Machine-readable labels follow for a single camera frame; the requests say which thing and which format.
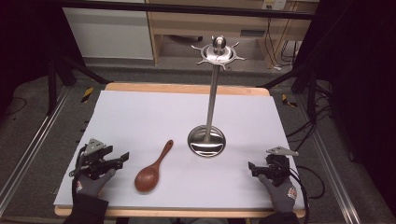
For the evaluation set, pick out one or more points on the person's left hand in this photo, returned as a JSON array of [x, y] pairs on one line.
[[93, 185]]

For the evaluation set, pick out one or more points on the light wooden desk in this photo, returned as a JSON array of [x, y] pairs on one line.
[[199, 23]]

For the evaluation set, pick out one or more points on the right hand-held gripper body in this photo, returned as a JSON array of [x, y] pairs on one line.
[[278, 168]]

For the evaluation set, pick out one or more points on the brown wooden spoon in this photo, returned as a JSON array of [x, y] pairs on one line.
[[148, 177]]

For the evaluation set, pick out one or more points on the black metal frame stand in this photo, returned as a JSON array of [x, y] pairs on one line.
[[311, 93], [52, 84]]

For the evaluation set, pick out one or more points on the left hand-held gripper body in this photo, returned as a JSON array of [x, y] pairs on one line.
[[93, 161]]

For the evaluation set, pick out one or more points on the wooden table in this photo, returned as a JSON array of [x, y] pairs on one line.
[[186, 89]]

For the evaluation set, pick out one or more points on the aluminium floor rail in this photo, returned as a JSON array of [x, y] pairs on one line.
[[333, 168], [37, 137]]

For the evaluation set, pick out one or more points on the yellow black floor tape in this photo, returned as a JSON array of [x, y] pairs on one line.
[[289, 101], [87, 94]]

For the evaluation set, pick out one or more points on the black horizontal frame bar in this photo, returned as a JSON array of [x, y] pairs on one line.
[[174, 8]]

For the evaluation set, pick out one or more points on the white wall socket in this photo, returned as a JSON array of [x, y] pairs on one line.
[[274, 4]]

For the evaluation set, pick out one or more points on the steel utensil stand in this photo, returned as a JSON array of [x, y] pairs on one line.
[[209, 124]]

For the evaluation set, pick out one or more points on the white table mat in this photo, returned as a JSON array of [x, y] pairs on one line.
[[174, 118]]

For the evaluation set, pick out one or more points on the white cabinet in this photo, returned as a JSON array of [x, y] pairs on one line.
[[106, 34]]

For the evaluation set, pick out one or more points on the black curtain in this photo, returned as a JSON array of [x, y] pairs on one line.
[[25, 46], [361, 77]]

